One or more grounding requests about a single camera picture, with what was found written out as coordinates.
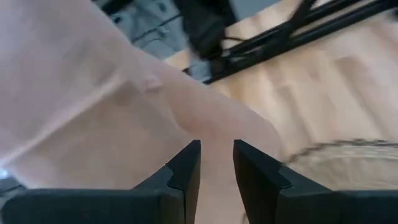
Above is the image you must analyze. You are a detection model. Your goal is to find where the black aluminium table frame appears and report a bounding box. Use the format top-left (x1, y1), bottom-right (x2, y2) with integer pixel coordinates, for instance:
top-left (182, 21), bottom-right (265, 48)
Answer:
top-left (183, 0), bottom-right (398, 85)

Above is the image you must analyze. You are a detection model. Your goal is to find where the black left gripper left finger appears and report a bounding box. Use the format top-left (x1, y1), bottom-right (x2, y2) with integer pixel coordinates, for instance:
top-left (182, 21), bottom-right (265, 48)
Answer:
top-left (0, 139), bottom-right (201, 224)

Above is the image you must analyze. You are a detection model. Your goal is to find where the round woven straw placemat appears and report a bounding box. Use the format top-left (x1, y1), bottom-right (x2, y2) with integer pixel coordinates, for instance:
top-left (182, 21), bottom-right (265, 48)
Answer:
top-left (281, 138), bottom-right (398, 191)

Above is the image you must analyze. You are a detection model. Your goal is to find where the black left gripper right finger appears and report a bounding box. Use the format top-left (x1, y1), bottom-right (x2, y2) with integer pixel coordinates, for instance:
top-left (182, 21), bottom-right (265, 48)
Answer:
top-left (233, 139), bottom-right (398, 224)

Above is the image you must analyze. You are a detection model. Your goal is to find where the beige cloth napkin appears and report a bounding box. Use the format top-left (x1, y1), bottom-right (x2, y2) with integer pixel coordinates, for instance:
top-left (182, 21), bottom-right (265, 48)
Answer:
top-left (0, 0), bottom-right (285, 224)

